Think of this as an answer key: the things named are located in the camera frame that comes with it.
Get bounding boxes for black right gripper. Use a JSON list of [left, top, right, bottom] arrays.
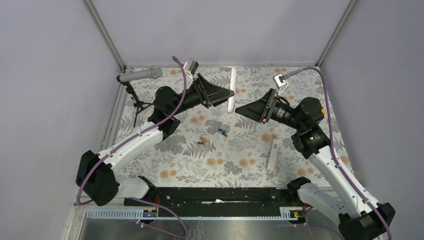
[[235, 88, 305, 131]]

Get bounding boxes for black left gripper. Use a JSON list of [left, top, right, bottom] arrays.
[[170, 73, 235, 117]]

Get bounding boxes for white air conditioner remote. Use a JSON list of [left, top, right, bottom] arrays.
[[227, 67, 237, 114]]

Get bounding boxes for orange battery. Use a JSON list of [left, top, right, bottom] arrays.
[[199, 137, 209, 143]]

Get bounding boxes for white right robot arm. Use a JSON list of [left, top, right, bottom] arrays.
[[235, 88, 396, 240]]

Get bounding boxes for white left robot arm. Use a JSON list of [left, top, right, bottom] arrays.
[[75, 73, 235, 207]]

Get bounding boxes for long white rectangular remote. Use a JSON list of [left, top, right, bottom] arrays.
[[266, 139, 280, 171]]

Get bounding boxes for blue battery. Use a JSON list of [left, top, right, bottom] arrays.
[[218, 128, 227, 135]]

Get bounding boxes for floral patterned table mat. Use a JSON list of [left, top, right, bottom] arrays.
[[114, 67, 330, 188]]

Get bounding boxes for grey microphone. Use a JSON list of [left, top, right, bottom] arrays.
[[116, 66, 163, 83]]

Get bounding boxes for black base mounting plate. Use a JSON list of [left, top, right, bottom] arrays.
[[143, 187, 303, 214]]

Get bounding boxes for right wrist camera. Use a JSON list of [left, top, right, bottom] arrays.
[[272, 73, 289, 96]]

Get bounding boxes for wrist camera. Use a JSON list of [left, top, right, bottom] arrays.
[[183, 58, 199, 78], [272, 73, 289, 96]]

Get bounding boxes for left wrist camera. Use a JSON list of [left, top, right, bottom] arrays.
[[183, 58, 199, 78]]

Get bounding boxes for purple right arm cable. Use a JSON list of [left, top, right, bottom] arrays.
[[287, 66, 393, 240]]

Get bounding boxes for slotted cable duct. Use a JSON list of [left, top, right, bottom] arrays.
[[85, 207, 300, 221]]

